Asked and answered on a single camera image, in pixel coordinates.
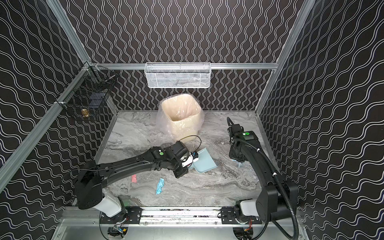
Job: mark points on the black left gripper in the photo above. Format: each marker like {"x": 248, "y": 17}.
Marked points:
{"x": 181, "y": 171}

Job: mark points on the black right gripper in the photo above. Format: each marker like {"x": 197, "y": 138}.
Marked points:
{"x": 237, "y": 156}

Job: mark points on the teal dustpan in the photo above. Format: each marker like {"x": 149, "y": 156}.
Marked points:
{"x": 204, "y": 162}

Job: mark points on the teal hand brush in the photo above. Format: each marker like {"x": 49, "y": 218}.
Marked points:
{"x": 240, "y": 164}

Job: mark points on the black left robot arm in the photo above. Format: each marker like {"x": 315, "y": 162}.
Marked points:
{"x": 92, "y": 180}

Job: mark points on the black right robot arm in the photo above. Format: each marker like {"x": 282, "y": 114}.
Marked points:
{"x": 278, "y": 200}

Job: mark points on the beige trash bin with liner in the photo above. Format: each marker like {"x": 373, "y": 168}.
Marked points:
{"x": 180, "y": 117}

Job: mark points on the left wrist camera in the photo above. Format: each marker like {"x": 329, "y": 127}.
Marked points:
{"x": 188, "y": 161}

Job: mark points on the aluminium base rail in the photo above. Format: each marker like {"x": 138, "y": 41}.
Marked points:
{"x": 156, "y": 217}

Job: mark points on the white mesh wall basket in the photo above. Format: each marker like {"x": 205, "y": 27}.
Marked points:
{"x": 178, "y": 74}

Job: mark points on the black wire wall basket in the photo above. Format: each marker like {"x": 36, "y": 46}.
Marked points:
{"x": 88, "y": 100}

